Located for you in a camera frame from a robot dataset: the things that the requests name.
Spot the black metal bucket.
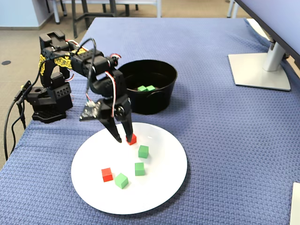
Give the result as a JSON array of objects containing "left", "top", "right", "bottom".
[{"left": 116, "top": 60, "right": 178, "bottom": 115}]

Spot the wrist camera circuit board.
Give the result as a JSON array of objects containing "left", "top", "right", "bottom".
[{"left": 79, "top": 99, "right": 103, "bottom": 122}]

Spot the silver monitor stand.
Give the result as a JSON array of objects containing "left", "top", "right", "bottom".
[{"left": 228, "top": 35, "right": 292, "bottom": 92}]

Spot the computer monitor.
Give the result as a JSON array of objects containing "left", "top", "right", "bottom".
[{"left": 234, "top": 0, "right": 300, "bottom": 64}]

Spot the black power cable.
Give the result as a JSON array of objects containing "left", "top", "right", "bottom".
[{"left": 9, "top": 103, "right": 27, "bottom": 154}]

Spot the thick black cable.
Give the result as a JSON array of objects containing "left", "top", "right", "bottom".
[{"left": 3, "top": 93, "right": 25, "bottom": 162}]

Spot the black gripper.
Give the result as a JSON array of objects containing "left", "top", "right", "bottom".
[{"left": 97, "top": 93, "right": 135, "bottom": 144}]

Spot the blue waffle-weave cloth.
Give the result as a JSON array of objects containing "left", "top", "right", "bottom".
[{"left": 0, "top": 17, "right": 300, "bottom": 225}]

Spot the white round plate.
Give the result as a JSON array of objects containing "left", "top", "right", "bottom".
[{"left": 71, "top": 122, "right": 188, "bottom": 215}]

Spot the dark metal table frame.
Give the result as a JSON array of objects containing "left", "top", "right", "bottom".
[{"left": 71, "top": 0, "right": 118, "bottom": 39}]

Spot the white table leg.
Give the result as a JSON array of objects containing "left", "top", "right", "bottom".
[
  {"left": 52, "top": 0, "right": 62, "bottom": 25},
  {"left": 155, "top": 0, "right": 163, "bottom": 19},
  {"left": 226, "top": 0, "right": 238, "bottom": 19}
]

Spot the white flat object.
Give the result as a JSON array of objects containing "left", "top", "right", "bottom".
[{"left": 289, "top": 182, "right": 300, "bottom": 225}]

